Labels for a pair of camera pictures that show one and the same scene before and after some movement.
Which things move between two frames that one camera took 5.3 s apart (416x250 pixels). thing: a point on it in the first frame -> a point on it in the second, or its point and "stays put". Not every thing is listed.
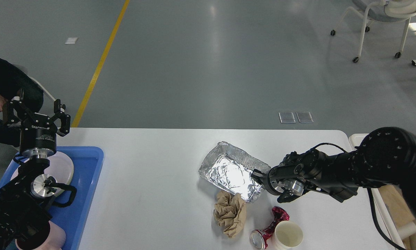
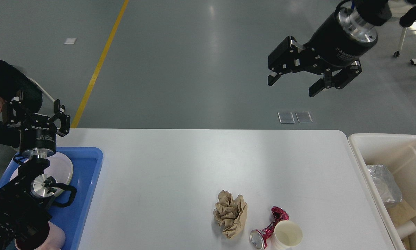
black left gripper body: x=38 y=137 stays put
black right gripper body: x=283 y=176 -> x=343 y=36
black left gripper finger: x=15 y=111 stays put
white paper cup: x=288 y=235 stays put
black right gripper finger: x=288 y=196 -> x=338 y=80
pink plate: x=61 y=167 stays put
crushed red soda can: x=259 y=238 stays put
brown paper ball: x=230 y=211 stays put
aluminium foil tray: x=229 y=168 -> x=388 y=185
